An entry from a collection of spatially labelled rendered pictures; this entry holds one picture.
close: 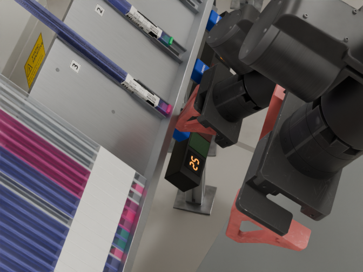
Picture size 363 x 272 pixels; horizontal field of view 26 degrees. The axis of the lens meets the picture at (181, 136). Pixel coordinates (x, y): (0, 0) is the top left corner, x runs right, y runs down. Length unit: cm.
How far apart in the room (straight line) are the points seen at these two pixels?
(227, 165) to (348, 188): 78
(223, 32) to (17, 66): 53
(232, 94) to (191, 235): 87
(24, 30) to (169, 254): 67
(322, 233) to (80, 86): 41
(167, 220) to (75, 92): 88
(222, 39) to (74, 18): 23
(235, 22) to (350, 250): 39
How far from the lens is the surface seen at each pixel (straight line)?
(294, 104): 64
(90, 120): 102
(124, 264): 96
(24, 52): 141
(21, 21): 141
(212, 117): 102
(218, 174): 193
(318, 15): 52
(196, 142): 115
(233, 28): 94
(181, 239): 183
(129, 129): 106
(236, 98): 101
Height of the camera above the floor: 157
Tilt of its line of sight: 52 degrees down
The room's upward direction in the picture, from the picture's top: straight up
